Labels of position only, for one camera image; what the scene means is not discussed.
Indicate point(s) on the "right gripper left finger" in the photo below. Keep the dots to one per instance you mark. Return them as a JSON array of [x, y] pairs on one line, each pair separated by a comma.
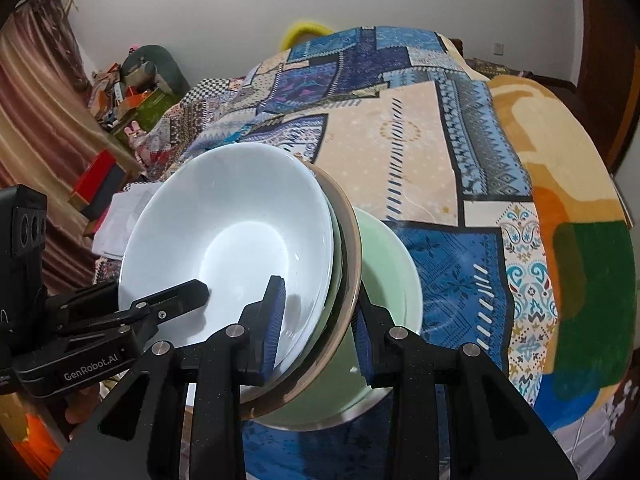
[[262, 322]]

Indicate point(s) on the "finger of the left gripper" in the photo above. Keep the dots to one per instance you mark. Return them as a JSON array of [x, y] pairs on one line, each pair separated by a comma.
[[172, 302]]

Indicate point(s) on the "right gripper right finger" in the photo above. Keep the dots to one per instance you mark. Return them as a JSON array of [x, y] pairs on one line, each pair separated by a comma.
[[370, 325]]

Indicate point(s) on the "large mint green plate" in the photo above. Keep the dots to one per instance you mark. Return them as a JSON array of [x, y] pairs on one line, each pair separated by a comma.
[[393, 291]]

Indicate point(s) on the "pink beige bowl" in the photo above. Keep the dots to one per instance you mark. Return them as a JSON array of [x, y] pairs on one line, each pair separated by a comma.
[[321, 353]]

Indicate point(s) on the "white bowl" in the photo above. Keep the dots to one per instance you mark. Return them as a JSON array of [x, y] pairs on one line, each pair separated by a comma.
[[232, 218]]

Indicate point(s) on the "person's left hand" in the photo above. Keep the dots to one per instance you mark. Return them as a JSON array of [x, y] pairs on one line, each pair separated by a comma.
[[81, 405]]

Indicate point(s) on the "white paper sheet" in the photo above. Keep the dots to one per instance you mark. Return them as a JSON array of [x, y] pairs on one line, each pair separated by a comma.
[[126, 207]]

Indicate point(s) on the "red box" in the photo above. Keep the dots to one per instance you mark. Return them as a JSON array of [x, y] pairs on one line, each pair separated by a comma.
[[90, 182]]

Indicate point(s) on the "pink bunny toy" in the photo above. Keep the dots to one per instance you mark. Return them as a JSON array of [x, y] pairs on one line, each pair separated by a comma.
[[136, 138]]

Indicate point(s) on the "green cardboard box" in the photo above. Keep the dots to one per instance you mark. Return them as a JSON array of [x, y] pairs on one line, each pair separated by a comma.
[[146, 109]]

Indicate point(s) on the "striped brown curtain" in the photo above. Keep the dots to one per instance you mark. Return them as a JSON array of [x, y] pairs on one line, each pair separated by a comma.
[[48, 136]]

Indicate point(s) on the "grey green stuffed pillow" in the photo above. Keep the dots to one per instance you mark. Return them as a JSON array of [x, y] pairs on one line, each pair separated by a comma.
[[152, 66]]

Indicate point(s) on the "yellow fluffy object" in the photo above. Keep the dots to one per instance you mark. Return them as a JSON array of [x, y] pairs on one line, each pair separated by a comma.
[[302, 31]]

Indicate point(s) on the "wall power outlet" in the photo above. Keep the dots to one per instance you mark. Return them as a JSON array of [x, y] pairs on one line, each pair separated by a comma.
[[498, 49]]

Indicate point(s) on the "wooden door frame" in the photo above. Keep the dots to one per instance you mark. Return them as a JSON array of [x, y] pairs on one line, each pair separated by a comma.
[[608, 83]]

